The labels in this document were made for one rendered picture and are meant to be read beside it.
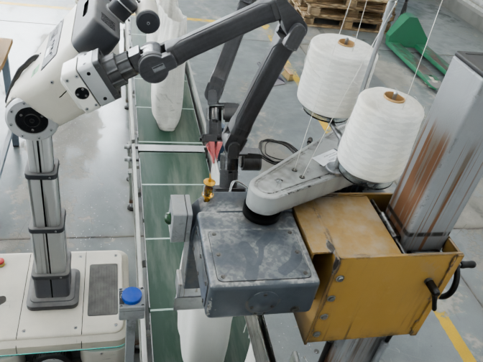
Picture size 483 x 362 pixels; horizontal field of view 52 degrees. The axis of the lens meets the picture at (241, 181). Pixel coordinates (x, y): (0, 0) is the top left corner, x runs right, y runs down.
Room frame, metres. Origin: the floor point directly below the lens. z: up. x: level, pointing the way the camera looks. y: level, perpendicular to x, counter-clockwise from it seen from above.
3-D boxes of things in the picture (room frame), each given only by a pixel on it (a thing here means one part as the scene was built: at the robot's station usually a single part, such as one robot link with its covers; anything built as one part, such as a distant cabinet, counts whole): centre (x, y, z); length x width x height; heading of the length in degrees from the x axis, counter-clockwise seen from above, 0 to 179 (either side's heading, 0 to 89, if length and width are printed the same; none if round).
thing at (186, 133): (3.56, 0.81, 0.34); 2.21 x 0.39 x 0.09; 18
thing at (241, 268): (0.82, -0.05, 1.21); 0.30 x 0.25 x 0.30; 18
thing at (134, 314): (0.98, 0.26, 0.81); 0.08 x 0.08 x 0.06; 18
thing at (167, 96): (2.87, 0.59, 0.74); 0.47 x 0.22 x 0.72; 16
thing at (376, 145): (0.90, -0.26, 1.61); 0.15 x 0.14 x 0.17; 18
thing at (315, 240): (0.91, -0.17, 1.26); 0.22 x 0.05 x 0.16; 18
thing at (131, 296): (0.98, 0.26, 0.84); 0.06 x 0.06 x 0.02
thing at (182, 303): (0.91, 0.08, 0.98); 0.09 x 0.05 x 0.05; 108
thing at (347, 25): (6.90, -0.83, 0.07); 1.20 x 0.82 x 0.14; 106
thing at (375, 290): (0.96, -0.36, 1.18); 0.34 x 0.25 x 0.31; 108
